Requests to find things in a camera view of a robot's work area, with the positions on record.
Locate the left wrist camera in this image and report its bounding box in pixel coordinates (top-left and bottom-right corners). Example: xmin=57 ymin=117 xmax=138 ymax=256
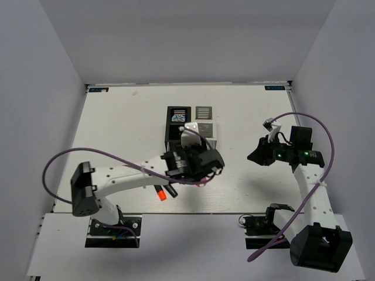
xmin=179 ymin=122 xmax=202 ymax=148

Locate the blue glue jar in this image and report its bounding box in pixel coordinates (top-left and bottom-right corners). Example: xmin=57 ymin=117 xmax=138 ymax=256
xmin=171 ymin=114 xmax=186 ymax=122

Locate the pink tube with pins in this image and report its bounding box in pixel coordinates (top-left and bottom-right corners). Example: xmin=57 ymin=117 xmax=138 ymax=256
xmin=196 ymin=173 xmax=216 ymax=187

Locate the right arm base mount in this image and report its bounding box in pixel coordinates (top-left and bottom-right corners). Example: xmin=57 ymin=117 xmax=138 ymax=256
xmin=238 ymin=203 xmax=295 ymax=250

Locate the white mesh organizer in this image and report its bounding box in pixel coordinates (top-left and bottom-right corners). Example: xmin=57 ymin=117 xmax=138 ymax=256
xmin=192 ymin=106 xmax=217 ymax=149

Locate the right blue corner label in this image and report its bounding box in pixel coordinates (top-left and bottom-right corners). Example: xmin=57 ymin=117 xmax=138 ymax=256
xmin=264 ymin=85 xmax=285 ymax=91

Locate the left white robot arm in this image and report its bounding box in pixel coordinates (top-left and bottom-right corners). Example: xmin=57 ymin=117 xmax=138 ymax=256
xmin=70 ymin=145 xmax=224 ymax=234

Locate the blue corner label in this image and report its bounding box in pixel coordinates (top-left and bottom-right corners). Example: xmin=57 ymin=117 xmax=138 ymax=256
xmin=88 ymin=87 xmax=109 ymax=92
xmin=264 ymin=85 xmax=285 ymax=91

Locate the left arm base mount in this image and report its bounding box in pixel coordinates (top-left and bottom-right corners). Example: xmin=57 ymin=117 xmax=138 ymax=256
xmin=85 ymin=214 xmax=142 ymax=249

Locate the left blue corner label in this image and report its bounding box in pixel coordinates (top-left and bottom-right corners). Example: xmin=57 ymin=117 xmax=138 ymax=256
xmin=88 ymin=87 xmax=109 ymax=92

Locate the orange capped black highlighter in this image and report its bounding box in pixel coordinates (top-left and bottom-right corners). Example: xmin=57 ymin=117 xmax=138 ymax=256
xmin=154 ymin=185 xmax=167 ymax=201

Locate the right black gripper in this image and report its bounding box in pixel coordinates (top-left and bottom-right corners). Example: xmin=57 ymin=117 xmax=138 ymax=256
xmin=247 ymin=133 xmax=294 ymax=166

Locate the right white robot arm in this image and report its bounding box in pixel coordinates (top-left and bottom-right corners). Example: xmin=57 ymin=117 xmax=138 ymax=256
xmin=239 ymin=123 xmax=353 ymax=273

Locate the green capped black highlighter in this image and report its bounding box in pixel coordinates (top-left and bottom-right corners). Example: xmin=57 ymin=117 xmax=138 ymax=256
xmin=164 ymin=184 xmax=178 ymax=198

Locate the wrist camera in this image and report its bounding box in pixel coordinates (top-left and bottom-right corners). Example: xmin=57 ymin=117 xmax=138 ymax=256
xmin=179 ymin=122 xmax=202 ymax=148
xmin=263 ymin=118 xmax=281 ymax=143

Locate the black mesh organizer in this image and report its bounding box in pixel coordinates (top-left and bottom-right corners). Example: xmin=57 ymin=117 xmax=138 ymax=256
xmin=165 ymin=106 xmax=192 ymax=152

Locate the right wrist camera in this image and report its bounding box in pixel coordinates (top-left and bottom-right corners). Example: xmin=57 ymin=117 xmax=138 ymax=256
xmin=263 ymin=118 xmax=281 ymax=143

